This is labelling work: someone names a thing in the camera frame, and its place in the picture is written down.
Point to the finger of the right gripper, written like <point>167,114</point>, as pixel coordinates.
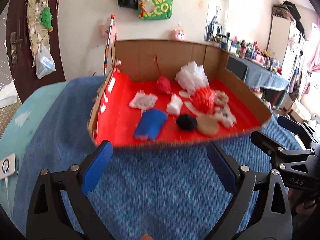
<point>304,131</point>
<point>267,143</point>

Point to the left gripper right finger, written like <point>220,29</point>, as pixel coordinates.
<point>259,207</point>

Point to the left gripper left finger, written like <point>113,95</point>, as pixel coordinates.
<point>47,216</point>

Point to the white rabbit hair clip card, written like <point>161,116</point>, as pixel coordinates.
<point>221,114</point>

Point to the brown round puff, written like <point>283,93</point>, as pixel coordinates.
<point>207,125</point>

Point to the red foam net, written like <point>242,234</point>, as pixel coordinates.
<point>203,100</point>

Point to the black mesh ball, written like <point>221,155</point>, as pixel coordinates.
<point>186,122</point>

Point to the white cloth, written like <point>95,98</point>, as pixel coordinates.
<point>175,105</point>

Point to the white mesh bath pouf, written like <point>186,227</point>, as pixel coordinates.
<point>192,77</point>

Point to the blue cloth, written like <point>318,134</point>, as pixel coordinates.
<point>150,125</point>

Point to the red knitted towel plush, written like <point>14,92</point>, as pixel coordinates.
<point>162,85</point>

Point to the beige scrunchie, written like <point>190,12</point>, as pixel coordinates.
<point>221,98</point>

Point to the person's right hand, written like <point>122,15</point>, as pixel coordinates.
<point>300,204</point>

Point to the pink curtain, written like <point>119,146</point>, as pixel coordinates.
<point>311,64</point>

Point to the table with blue cloth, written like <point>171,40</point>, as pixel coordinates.
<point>255,76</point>

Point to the white device on bed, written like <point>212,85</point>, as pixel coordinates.
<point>8,166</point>

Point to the white wardrobe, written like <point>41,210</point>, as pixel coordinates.
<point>284,43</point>

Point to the blue knitted blanket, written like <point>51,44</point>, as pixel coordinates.
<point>169,194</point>

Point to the cardboard box tray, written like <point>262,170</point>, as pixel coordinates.
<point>136,61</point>

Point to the white mesh sachet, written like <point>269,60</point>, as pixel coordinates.
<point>143,101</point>

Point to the pink plush toy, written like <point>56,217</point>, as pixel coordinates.
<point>178,35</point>

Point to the white plastic bag on door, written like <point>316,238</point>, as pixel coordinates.
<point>45,64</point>

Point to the green tote bag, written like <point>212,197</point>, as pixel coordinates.
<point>155,10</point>

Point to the beige hanging organizer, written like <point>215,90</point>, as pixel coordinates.
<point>37,32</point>

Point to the green plush toy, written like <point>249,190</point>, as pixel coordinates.
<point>46,19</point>

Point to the orange white pole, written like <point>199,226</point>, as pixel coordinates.
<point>108,38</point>

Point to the wall mirror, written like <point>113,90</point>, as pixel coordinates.
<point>217,17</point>

